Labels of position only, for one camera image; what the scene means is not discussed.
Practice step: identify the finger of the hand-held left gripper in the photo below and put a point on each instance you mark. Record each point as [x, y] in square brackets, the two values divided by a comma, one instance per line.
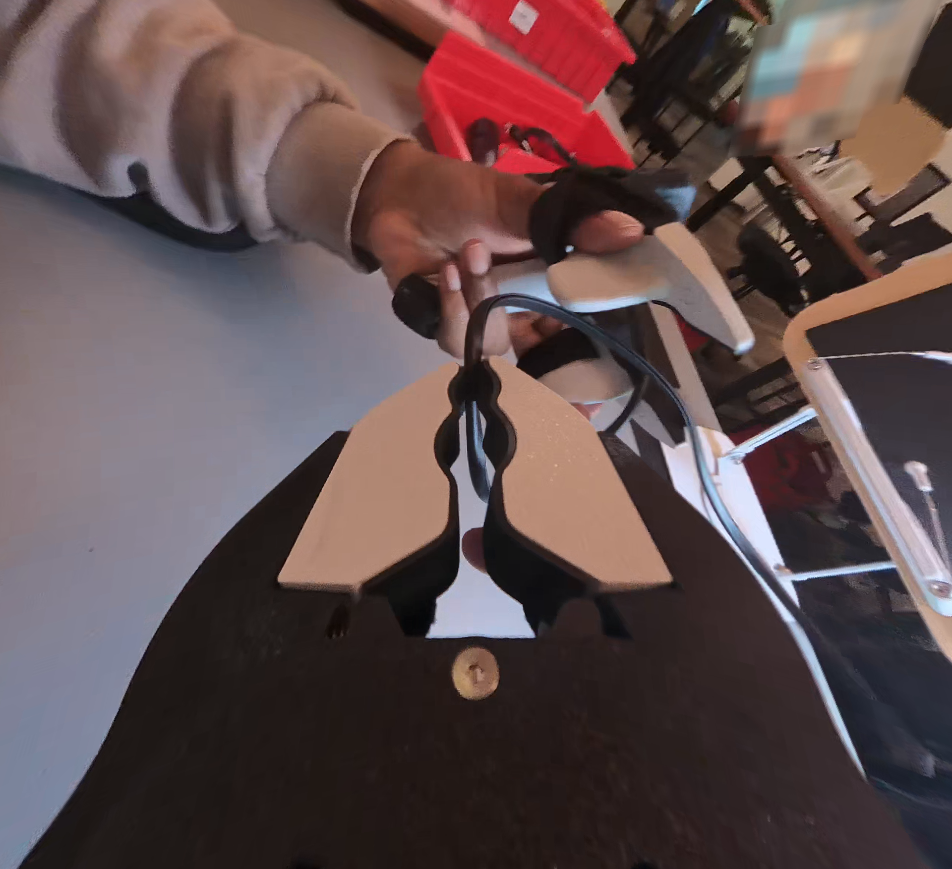
[688, 386]

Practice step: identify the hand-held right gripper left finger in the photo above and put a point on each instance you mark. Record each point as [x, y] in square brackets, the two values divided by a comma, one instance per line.
[379, 504]

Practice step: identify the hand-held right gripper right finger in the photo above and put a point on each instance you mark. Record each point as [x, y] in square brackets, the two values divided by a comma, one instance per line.
[580, 504]

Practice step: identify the red open-front bin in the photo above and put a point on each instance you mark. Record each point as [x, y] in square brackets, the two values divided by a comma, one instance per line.
[476, 88]

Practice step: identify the person's left forearm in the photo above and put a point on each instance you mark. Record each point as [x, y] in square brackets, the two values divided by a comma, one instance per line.
[186, 103]

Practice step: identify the person's right hand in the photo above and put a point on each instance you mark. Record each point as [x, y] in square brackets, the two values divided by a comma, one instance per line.
[474, 549]

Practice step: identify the person's left hand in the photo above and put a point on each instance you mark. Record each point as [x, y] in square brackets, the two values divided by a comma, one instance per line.
[446, 214]

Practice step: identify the red bag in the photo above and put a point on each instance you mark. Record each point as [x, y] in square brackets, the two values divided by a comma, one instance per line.
[788, 467]

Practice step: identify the black office chair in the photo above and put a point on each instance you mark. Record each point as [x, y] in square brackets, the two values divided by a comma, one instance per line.
[773, 267]

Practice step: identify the wooden top office desk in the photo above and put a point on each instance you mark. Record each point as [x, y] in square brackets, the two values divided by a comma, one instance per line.
[818, 214]

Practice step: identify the beige board panel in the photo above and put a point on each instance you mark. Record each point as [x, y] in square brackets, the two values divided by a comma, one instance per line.
[892, 140]

